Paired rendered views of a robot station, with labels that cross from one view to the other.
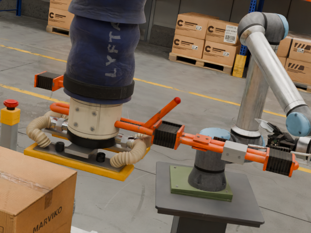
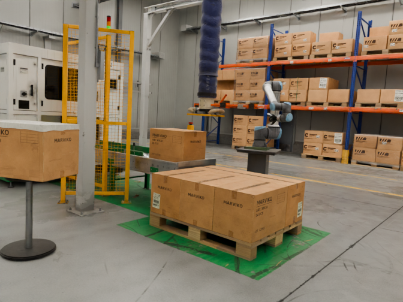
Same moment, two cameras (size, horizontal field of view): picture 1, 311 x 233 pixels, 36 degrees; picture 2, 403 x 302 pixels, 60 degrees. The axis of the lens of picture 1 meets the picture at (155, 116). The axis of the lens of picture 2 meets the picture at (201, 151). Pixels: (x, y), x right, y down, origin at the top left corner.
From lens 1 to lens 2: 274 cm
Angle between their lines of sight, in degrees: 26
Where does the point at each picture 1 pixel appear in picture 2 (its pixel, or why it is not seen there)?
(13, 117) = (191, 127)
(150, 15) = (292, 136)
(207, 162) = (256, 136)
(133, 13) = (213, 72)
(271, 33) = (275, 87)
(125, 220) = not seen: hidden behind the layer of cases
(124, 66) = (211, 87)
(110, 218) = not seen: hidden behind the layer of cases
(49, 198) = (195, 133)
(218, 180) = (261, 143)
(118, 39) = (208, 79)
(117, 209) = not seen: hidden behind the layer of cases
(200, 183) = (255, 144)
